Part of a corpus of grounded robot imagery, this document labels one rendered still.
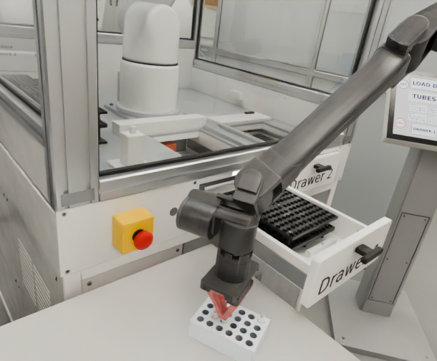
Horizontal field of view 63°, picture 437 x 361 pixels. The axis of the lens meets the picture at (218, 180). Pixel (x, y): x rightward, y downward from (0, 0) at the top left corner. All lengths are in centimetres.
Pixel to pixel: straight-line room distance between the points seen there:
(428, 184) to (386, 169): 87
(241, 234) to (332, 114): 25
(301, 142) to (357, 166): 206
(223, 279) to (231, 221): 10
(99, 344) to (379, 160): 219
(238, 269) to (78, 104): 37
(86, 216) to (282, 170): 37
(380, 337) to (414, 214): 60
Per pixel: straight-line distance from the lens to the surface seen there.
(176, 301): 76
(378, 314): 208
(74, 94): 62
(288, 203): 89
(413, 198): 174
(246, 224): 53
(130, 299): 76
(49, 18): 60
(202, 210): 56
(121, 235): 72
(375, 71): 68
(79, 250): 75
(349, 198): 273
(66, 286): 79
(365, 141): 260
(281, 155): 58
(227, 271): 58
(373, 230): 82
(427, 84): 166
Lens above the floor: 129
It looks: 24 degrees down
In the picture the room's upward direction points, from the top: 8 degrees clockwise
